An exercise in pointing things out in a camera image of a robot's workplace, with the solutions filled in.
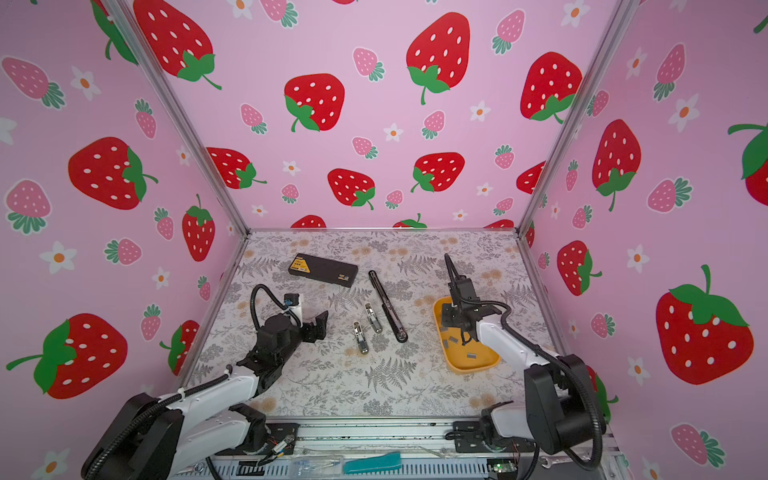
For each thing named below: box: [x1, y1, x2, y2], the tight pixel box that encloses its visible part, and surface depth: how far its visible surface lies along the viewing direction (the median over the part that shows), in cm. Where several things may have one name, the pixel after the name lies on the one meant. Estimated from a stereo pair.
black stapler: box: [368, 270, 409, 343], surface depth 97 cm
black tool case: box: [288, 253, 359, 288], surface depth 109 cm
